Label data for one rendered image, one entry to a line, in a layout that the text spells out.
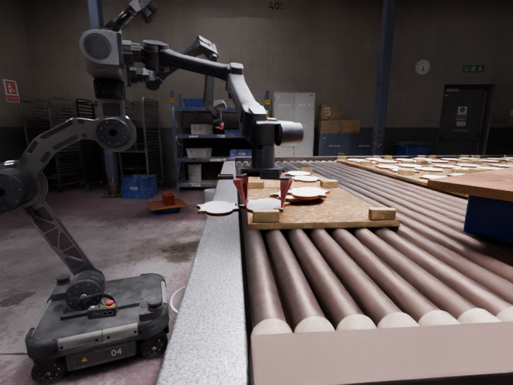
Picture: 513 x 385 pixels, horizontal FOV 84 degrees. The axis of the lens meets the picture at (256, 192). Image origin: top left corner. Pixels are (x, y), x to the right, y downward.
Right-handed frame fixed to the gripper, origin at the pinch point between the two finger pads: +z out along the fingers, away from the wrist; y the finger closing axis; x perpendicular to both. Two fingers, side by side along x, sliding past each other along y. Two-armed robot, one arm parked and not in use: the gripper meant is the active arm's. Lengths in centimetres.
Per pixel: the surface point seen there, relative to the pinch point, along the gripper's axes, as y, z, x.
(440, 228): -41.2, 4.9, -5.1
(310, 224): -12.5, 3.0, 6.0
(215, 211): 13.2, 2.8, 0.8
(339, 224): -18.7, 3.1, 3.7
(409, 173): -48, 0, -80
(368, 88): -59, -119, -602
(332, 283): -18.4, 4.5, 29.0
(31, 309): 173, 91, -51
